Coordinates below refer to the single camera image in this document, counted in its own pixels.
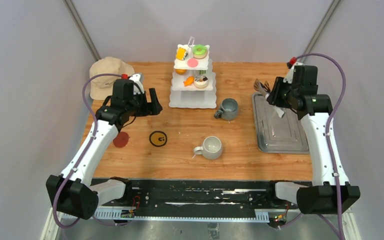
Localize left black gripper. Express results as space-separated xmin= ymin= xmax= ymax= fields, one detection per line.
xmin=126 ymin=88 xmax=163 ymax=118

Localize metal tongs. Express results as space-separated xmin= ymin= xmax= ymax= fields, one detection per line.
xmin=253 ymin=79 xmax=285 ymax=118

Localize orange cupcake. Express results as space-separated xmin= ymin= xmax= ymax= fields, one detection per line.
xmin=174 ymin=68 xmax=188 ymax=75

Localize orange fish-shaped pastry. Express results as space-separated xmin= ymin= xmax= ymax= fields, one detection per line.
xmin=183 ymin=76 xmax=195 ymax=87

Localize white chocolate donut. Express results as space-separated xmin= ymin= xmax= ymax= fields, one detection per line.
xmin=193 ymin=74 xmax=209 ymax=89

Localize pink round macaron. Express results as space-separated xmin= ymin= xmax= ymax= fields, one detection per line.
xmin=187 ymin=58 xmax=199 ymax=68

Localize yellow cake slice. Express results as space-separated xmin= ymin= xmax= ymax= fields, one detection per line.
xmin=175 ymin=47 xmax=189 ymax=61

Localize green frosted donut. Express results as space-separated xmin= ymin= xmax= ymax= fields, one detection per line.
xmin=192 ymin=44 xmax=209 ymax=59

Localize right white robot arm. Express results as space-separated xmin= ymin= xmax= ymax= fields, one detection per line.
xmin=265 ymin=63 xmax=361 ymax=216

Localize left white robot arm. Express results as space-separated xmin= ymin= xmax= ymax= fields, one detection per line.
xmin=45 ymin=79 xmax=163 ymax=220

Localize black yellow smiley coaster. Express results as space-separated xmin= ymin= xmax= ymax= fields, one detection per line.
xmin=149 ymin=130 xmax=168 ymax=147

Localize metal serving tray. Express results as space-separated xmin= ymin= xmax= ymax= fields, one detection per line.
xmin=251 ymin=92 xmax=310 ymax=155

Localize red round coaster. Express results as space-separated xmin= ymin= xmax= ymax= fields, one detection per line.
xmin=112 ymin=131 xmax=130 ymax=148

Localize white three-tier dessert stand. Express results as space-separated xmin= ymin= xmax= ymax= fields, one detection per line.
xmin=169 ymin=36 xmax=217 ymax=109

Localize dark grey ceramic mug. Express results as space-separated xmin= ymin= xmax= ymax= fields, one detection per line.
xmin=213 ymin=98 xmax=239 ymax=121

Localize beige bucket hat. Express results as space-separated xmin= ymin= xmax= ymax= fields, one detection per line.
xmin=89 ymin=56 xmax=135 ymax=101

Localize white ceramic mug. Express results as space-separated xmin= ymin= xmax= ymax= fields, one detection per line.
xmin=193 ymin=136 xmax=223 ymax=160

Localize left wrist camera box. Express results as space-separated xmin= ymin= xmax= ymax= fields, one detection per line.
xmin=128 ymin=73 xmax=144 ymax=95

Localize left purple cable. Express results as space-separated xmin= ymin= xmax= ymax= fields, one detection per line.
xmin=51 ymin=74 xmax=133 ymax=229

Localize purple cable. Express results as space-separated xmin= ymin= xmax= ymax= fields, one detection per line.
xmin=294 ymin=52 xmax=347 ymax=240
xmin=51 ymin=74 xmax=133 ymax=229

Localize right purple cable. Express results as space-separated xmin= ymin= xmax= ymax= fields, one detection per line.
xmin=294 ymin=52 xmax=347 ymax=240

